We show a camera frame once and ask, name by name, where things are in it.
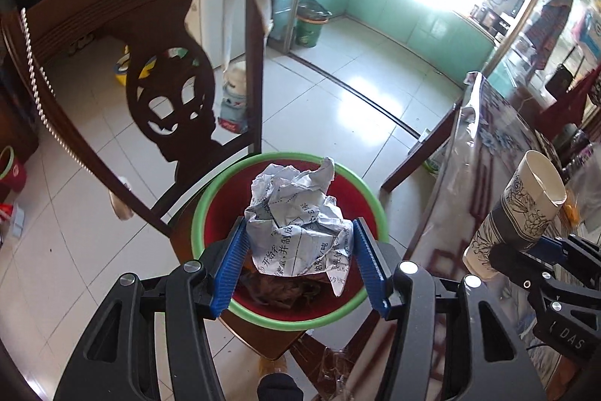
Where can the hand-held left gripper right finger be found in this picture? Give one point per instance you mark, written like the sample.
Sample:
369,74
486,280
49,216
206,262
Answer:
373,264

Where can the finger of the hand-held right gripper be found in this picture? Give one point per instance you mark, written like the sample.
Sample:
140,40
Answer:
512,259
548,245

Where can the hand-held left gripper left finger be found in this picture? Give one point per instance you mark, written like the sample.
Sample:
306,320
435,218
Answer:
230,269

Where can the printed paper cup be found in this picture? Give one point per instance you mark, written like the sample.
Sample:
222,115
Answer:
516,213

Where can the red basin green rim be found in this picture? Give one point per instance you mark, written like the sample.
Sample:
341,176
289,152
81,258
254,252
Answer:
220,213

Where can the white printed paper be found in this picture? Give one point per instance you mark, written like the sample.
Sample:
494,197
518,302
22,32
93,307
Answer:
300,227

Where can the green trash can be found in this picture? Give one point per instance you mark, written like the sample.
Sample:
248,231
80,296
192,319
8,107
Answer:
311,27

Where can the clear zip bag orange snacks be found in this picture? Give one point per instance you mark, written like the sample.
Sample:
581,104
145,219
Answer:
587,194

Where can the clear plastic bag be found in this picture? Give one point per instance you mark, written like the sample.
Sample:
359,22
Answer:
340,370

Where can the floral table cover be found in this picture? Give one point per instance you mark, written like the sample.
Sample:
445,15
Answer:
497,138

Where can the wooden table leg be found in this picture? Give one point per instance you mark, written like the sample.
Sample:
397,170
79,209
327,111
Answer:
418,149

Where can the person's dark shoe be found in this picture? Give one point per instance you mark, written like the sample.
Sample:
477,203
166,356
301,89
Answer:
278,388

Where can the dark red cloth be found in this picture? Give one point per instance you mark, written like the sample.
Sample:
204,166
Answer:
575,102

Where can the small black hanging bag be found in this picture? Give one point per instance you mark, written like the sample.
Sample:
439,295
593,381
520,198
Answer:
560,79

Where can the plastic bottle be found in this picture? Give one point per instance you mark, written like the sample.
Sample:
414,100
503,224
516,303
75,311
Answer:
234,98

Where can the white printed hanging bag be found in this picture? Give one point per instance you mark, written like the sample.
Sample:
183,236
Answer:
590,32

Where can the small blue white box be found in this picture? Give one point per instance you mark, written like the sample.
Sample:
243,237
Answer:
11,220

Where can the yellow toy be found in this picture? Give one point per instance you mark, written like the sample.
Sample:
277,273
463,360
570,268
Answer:
123,67

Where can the countertop appliance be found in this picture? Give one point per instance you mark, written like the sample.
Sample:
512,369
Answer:
490,19

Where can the red mug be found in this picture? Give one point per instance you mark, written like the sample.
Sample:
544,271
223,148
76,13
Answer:
13,173

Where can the carved wooden chair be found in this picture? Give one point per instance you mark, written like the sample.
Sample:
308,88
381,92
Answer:
141,30

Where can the teal kitchen cabinets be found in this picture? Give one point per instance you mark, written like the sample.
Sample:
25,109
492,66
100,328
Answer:
399,6

